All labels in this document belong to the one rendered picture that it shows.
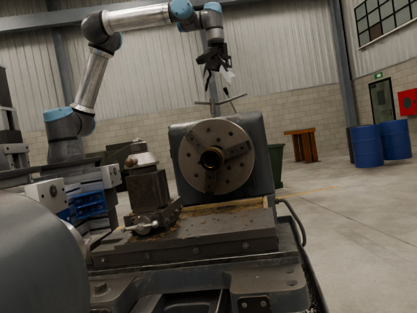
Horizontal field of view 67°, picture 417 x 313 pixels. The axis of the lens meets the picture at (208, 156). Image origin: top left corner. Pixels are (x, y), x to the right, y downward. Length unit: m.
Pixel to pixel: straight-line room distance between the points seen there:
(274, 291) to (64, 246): 0.39
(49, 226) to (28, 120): 12.09
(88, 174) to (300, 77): 11.37
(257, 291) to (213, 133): 0.84
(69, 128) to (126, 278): 0.87
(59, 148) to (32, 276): 1.23
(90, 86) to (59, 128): 0.25
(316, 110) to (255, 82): 2.45
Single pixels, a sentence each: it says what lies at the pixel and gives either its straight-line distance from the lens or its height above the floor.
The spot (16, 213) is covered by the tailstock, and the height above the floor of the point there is 1.13.
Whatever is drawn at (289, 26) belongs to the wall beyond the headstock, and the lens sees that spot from 12.68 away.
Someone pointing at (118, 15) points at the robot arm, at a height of 1.69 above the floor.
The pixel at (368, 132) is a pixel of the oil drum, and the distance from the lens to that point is 7.50.
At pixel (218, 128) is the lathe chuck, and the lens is 1.29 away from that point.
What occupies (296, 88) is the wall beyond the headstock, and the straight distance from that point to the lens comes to 12.26.
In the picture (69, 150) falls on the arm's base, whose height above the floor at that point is 1.20.
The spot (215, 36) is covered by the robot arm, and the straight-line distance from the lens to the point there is 1.40.
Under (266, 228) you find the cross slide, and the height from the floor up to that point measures 0.97.
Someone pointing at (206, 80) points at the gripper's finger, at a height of 1.41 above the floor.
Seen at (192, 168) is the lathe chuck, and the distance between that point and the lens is 1.31.
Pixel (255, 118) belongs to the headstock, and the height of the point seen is 1.21.
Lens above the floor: 1.15
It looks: 3 degrees down
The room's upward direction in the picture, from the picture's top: 10 degrees counter-clockwise
